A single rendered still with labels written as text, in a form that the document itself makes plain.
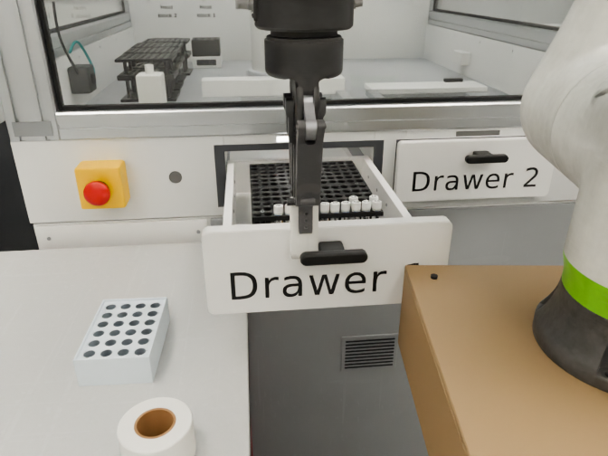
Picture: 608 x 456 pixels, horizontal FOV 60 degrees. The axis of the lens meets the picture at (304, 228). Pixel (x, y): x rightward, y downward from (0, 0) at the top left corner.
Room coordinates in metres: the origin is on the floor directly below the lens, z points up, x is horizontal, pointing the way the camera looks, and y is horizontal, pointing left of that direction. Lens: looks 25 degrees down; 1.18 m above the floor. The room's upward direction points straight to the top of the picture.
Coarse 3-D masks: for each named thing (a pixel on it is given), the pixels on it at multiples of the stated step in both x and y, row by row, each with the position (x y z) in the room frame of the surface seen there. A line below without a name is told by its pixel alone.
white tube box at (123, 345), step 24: (120, 312) 0.56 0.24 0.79; (144, 312) 0.56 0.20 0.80; (168, 312) 0.59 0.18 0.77; (96, 336) 0.52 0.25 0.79; (120, 336) 0.51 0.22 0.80; (144, 336) 0.51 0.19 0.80; (96, 360) 0.47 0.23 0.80; (120, 360) 0.47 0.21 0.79; (144, 360) 0.47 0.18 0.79; (96, 384) 0.47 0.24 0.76; (120, 384) 0.47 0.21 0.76
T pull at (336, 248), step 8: (320, 248) 0.52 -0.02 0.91; (328, 248) 0.52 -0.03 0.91; (336, 248) 0.52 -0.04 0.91; (344, 248) 0.52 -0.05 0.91; (304, 256) 0.50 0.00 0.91; (312, 256) 0.50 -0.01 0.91; (320, 256) 0.50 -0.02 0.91; (328, 256) 0.50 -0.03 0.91; (336, 256) 0.50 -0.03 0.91; (344, 256) 0.50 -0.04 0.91; (352, 256) 0.50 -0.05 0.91; (360, 256) 0.51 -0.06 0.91; (304, 264) 0.50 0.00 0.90; (312, 264) 0.50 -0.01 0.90; (320, 264) 0.50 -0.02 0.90; (328, 264) 0.50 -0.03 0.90
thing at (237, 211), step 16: (240, 160) 0.88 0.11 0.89; (256, 160) 0.88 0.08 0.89; (272, 160) 0.88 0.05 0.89; (288, 160) 0.89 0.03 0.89; (336, 160) 0.90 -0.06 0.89; (352, 160) 0.90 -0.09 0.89; (368, 160) 0.88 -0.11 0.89; (240, 176) 0.88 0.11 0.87; (368, 176) 0.85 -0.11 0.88; (240, 192) 0.88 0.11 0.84; (384, 192) 0.75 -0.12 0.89; (224, 208) 0.67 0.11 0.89; (240, 208) 0.81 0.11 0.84; (384, 208) 0.74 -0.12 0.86; (400, 208) 0.67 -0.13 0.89; (224, 224) 0.62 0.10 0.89
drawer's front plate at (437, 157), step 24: (408, 144) 0.88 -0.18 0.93; (432, 144) 0.88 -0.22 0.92; (456, 144) 0.88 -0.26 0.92; (480, 144) 0.89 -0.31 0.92; (504, 144) 0.89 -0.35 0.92; (528, 144) 0.90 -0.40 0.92; (408, 168) 0.88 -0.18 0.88; (432, 168) 0.88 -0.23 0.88; (456, 168) 0.89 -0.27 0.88; (480, 168) 0.89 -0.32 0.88; (504, 168) 0.89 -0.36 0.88; (552, 168) 0.90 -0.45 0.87; (408, 192) 0.88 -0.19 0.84; (432, 192) 0.88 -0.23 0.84; (456, 192) 0.89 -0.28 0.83; (480, 192) 0.89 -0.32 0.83; (504, 192) 0.90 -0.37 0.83; (528, 192) 0.90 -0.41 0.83
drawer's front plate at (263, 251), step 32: (256, 224) 0.54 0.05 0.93; (288, 224) 0.54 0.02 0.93; (320, 224) 0.54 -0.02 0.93; (352, 224) 0.54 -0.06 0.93; (384, 224) 0.55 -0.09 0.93; (416, 224) 0.55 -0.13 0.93; (448, 224) 0.55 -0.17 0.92; (224, 256) 0.53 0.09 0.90; (256, 256) 0.53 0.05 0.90; (288, 256) 0.53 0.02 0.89; (384, 256) 0.54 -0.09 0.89; (416, 256) 0.55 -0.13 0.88; (448, 256) 0.55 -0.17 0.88; (224, 288) 0.52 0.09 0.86; (288, 288) 0.53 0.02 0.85; (352, 288) 0.54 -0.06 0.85; (384, 288) 0.55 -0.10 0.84
